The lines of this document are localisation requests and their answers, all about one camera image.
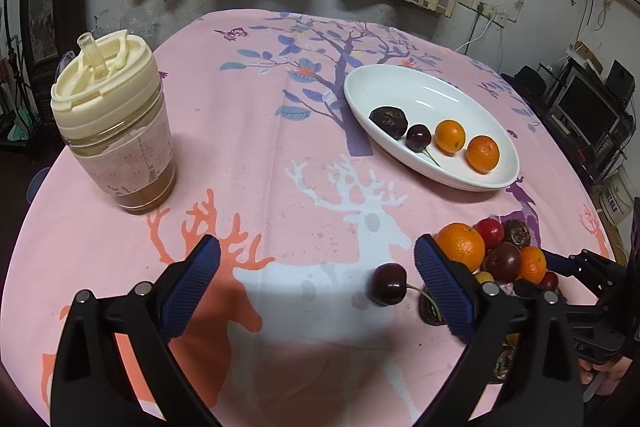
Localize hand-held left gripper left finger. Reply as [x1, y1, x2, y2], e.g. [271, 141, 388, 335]
[50, 234, 223, 427]

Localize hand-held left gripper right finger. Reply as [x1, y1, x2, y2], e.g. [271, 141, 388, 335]
[414, 234, 586, 427]

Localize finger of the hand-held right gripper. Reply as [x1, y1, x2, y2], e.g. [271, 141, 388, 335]
[542, 249, 627, 294]
[512, 279, 567, 305]

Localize dark red cherry with stem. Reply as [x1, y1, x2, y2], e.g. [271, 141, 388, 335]
[405, 125, 442, 168]
[367, 263, 441, 317]

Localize white oval plate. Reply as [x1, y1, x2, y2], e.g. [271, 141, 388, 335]
[343, 65, 521, 192]

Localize person's right hand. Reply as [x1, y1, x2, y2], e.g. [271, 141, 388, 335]
[579, 351, 636, 403]

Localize small orange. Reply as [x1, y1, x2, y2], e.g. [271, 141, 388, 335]
[466, 135, 501, 174]
[433, 119, 467, 154]
[518, 246, 549, 286]

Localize dark round fruit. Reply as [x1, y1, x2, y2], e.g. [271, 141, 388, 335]
[419, 289, 446, 327]

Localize dark purple plum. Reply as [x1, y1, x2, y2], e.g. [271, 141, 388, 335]
[482, 242, 523, 285]

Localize large orange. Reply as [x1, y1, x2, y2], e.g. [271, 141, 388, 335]
[434, 222, 486, 273]

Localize brown dried fruit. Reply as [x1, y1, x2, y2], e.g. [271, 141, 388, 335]
[491, 347, 516, 385]
[501, 218, 533, 248]

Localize red plum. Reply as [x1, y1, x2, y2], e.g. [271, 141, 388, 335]
[473, 218, 505, 249]

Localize white plastic container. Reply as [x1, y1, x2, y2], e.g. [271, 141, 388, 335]
[599, 174, 638, 225]

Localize pink printed tablecloth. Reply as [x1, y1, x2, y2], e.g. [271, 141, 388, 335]
[2, 9, 617, 427]

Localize computer monitor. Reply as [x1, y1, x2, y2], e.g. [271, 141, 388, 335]
[556, 73, 622, 144]

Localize dark dried date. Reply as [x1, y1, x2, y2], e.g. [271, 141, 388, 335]
[369, 106, 410, 140]

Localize clear tumbler with cream lid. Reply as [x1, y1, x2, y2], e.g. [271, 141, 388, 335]
[50, 30, 177, 216]

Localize black speaker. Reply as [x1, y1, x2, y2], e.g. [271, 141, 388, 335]
[606, 60, 637, 104]

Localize white power cable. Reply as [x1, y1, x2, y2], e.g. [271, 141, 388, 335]
[451, 9, 496, 54]

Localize white wall socket strip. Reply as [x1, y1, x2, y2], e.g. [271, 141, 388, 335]
[459, 0, 509, 26]

